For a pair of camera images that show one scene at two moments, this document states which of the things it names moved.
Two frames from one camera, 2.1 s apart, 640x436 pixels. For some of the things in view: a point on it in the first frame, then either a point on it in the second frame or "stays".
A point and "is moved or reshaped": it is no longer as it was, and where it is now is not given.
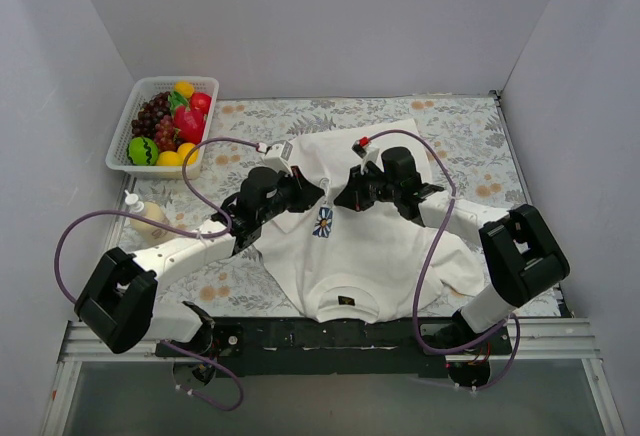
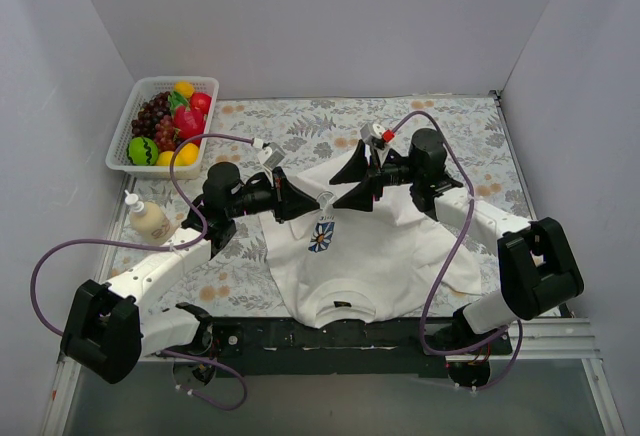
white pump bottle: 144,231 stays
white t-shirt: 362,252 is moved or reshaped
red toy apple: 200,101 stays
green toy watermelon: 142,151 stays
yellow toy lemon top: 185,88 stays
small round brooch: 324,183 -> 324,199
